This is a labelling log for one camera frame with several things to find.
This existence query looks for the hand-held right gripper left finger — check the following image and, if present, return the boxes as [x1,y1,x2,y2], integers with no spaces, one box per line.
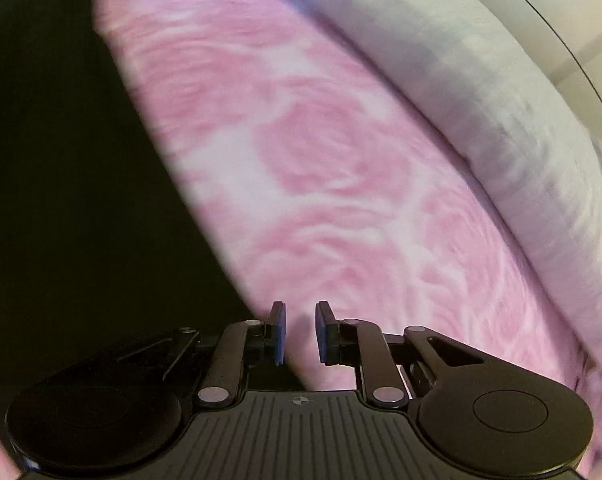
[126,301,288,408]

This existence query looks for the cream wardrobe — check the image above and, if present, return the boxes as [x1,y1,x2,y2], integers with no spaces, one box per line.
[446,0,602,141]

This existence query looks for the pink rose blanket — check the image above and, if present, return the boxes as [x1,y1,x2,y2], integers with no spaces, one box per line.
[0,0,602,480]

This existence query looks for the black pants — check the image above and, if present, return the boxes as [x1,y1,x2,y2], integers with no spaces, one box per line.
[0,0,307,396]

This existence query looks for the white striped quilt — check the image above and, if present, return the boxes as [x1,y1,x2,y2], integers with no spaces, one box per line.
[241,0,602,396]

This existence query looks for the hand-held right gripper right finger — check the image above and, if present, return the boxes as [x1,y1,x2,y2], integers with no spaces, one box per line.
[315,301,486,408]

